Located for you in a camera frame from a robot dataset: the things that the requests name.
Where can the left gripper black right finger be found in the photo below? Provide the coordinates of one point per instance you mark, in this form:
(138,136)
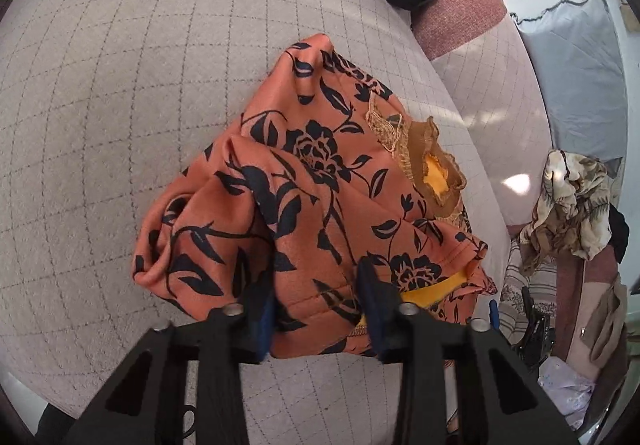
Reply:
(459,384)

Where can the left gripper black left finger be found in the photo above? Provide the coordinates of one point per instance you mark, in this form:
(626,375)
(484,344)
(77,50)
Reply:
(174,370)

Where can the orange black floral garment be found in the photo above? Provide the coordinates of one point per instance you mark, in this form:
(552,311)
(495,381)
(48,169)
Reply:
(310,179)

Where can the light lavender cloth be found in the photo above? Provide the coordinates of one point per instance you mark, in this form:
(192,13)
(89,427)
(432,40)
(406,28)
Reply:
(569,391)

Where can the tan brown garment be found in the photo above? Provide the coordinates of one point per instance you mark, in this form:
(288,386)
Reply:
(602,332)

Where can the beige patterned crumpled garment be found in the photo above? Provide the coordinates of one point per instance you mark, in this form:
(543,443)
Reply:
(571,213)

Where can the pink quilted mattress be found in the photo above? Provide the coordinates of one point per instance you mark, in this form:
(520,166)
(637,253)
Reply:
(104,103)

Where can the grey blue pillow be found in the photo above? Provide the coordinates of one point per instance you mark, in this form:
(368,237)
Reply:
(574,49)

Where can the pink quilted pillow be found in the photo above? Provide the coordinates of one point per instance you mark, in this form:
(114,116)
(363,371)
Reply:
(480,57)

